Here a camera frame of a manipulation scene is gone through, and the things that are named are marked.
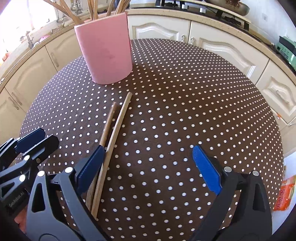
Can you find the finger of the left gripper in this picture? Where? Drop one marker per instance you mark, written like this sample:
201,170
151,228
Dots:
15,161
25,141

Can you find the green countertop appliance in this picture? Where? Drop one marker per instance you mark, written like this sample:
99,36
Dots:
286,47

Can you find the person hand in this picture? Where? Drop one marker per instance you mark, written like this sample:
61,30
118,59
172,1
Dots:
20,219

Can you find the orange snack bag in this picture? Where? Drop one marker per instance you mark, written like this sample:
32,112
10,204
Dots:
285,194

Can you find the brown polka dot tablecloth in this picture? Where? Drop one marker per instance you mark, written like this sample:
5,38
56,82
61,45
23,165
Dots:
182,96

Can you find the wooden chopstick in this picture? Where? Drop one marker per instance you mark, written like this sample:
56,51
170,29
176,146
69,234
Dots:
91,190
63,7
122,6
92,8
103,171
110,7

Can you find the steel wok black handle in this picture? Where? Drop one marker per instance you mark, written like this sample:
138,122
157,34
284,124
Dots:
234,5

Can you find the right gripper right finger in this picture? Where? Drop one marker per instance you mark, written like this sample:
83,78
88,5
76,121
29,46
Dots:
252,217

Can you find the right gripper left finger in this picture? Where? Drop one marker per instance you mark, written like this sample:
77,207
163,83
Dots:
45,219

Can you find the black gas stove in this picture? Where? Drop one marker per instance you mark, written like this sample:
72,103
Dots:
210,10

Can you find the pink cylindrical utensil holder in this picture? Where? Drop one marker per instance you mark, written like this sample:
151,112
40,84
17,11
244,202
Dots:
105,45

